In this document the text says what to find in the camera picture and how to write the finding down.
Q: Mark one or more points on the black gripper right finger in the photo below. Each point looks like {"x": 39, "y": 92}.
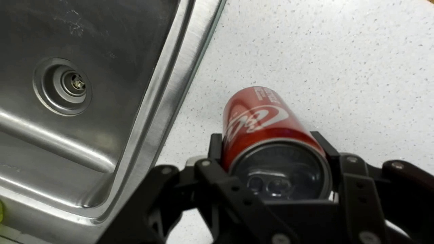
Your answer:
{"x": 380, "y": 208}

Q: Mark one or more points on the red cola can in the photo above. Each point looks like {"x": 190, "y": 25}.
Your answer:
{"x": 262, "y": 122}

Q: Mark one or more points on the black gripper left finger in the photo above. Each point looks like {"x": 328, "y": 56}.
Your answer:
{"x": 203, "y": 208}

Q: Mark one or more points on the stainless steel double sink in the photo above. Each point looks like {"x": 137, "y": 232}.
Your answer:
{"x": 89, "y": 55}

